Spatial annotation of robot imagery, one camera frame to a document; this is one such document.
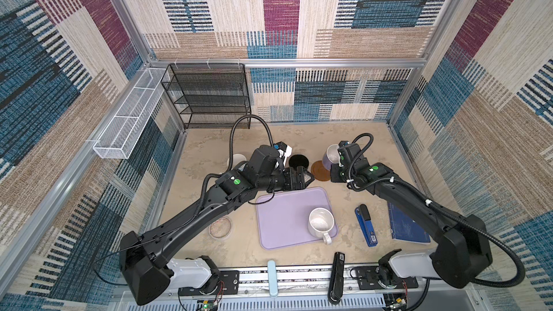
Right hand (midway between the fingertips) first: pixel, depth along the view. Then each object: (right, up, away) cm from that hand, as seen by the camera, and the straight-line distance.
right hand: (337, 174), depth 85 cm
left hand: (-14, 0, -17) cm, 22 cm away
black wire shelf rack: (-57, +37, +23) cm, 72 cm away
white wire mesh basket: (-91, +13, +6) cm, 92 cm away
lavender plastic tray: (-21, -19, +1) cm, 28 cm away
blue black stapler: (+10, -19, -2) cm, 22 cm away
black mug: (-15, +5, +7) cm, 17 cm away
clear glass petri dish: (-45, -22, 0) cm, 50 cm away
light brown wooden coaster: (-4, -1, +17) cm, 17 cm away
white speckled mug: (-6, -19, 0) cm, 20 cm away
